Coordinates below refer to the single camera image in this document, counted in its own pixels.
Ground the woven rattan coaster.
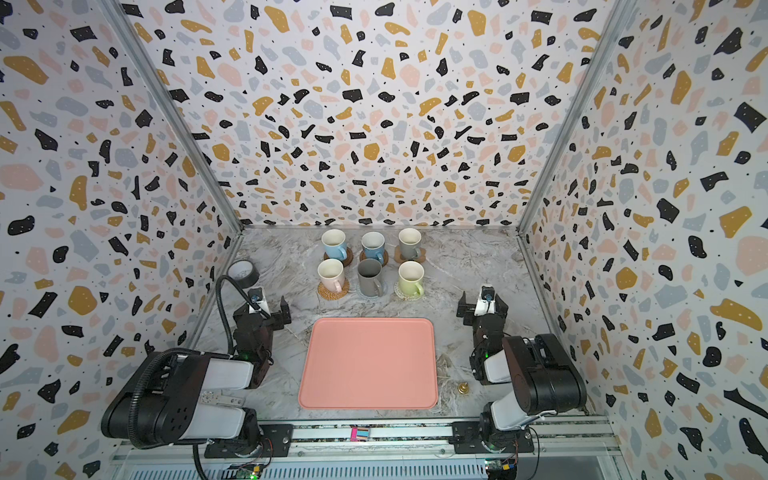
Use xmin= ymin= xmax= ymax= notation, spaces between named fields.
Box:
xmin=317 ymin=280 xmax=350 ymax=301

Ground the beige patterned round coaster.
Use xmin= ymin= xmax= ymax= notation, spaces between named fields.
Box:
xmin=394 ymin=284 xmax=424 ymax=301

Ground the white mug pink handle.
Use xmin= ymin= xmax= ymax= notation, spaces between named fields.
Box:
xmin=317 ymin=258 xmax=346 ymax=294

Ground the white mug green handle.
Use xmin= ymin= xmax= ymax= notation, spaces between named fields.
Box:
xmin=398 ymin=261 xmax=425 ymax=291

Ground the paw print wooden coaster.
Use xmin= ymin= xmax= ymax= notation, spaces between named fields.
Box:
xmin=394 ymin=246 xmax=426 ymax=264

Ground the white mug blue handle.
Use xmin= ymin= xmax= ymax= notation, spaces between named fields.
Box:
xmin=321 ymin=229 xmax=348 ymax=263

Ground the brown wooden coaster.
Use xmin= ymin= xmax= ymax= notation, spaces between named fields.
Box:
xmin=359 ymin=250 xmax=389 ymax=266
xmin=323 ymin=246 xmax=354 ymax=268

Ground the white mug grey handle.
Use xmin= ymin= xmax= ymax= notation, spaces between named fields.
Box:
xmin=398 ymin=228 xmax=422 ymax=261

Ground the dark grey mug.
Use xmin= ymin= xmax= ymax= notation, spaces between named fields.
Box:
xmin=357 ymin=259 xmax=384 ymax=297

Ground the light blue mug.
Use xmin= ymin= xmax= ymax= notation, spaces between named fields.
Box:
xmin=361 ymin=231 xmax=386 ymax=265

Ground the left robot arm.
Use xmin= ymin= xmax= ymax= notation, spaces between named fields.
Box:
xmin=100 ymin=301 xmax=292 ymax=458

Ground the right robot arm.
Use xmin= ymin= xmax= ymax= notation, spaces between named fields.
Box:
xmin=450 ymin=286 xmax=587 ymax=454

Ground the black tape roll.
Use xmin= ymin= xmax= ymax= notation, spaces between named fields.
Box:
xmin=227 ymin=259 xmax=260 ymax=289

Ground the pink silicone tray mat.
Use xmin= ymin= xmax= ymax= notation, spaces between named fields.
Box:
xmin=298 ymin=317 xmax=439 ymax=410

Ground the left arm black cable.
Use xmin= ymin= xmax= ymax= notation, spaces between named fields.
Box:
xmin=214 ymin=274 xmax=271 ymax=355

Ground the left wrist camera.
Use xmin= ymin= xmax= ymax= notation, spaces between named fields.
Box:
xmin=247 ymin=286 xmax=271 ymax=316

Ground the aluminium front rail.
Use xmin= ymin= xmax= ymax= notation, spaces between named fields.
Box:
xmin=104 ymin=415 xmax=631 ymax=479

